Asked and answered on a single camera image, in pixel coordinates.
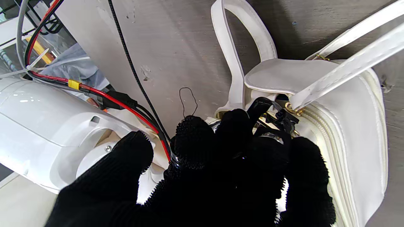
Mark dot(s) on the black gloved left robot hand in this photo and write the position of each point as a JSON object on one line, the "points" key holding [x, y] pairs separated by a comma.
{"points": [[221, 183]]}

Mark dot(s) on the white leather handbag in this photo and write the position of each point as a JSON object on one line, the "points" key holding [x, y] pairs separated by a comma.
{"points": [[347, 110]]}

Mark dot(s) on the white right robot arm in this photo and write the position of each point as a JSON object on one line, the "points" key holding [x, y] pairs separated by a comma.
{"points": [[47, 126]]}

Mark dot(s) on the clear plastic sheet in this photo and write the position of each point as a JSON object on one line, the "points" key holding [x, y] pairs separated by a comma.
{"points": [[75, 67]]}

